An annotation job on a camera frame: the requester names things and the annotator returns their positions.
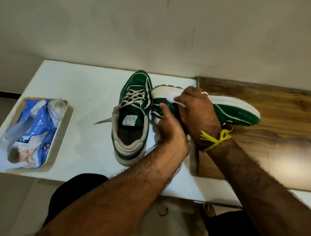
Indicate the yellow thread wristband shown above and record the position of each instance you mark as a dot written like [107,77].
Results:
[224,135]

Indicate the black loop band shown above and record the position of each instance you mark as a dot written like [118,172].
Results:
[158,212]

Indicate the person's right forearm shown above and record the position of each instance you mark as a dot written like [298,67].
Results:
[260,194]

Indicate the black shorts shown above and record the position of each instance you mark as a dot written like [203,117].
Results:
[73,189]

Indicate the white shoelace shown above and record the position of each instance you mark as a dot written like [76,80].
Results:
[132,97]

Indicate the black skirting strip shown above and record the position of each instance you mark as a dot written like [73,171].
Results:
[9,95]

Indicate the person's left hand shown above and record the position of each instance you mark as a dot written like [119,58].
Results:
[172,131]

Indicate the green sneaker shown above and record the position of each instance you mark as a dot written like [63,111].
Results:
[233,114]
[136,82]

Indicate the blue wet wipe packet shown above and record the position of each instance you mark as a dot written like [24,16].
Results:
[31,131]

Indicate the brown wooden board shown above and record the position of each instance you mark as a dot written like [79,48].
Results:
[267,146]

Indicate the person's left forearm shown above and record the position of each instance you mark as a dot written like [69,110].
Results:
[116,199]

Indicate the person's right hand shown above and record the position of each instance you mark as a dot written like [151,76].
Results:
[199,116]

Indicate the beige plastic tray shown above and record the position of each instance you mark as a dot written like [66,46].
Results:
[60,138]

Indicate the white wet wipe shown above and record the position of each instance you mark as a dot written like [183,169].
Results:
[178,103]

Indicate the person's right foot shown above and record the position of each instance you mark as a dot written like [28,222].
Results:
[209,210]

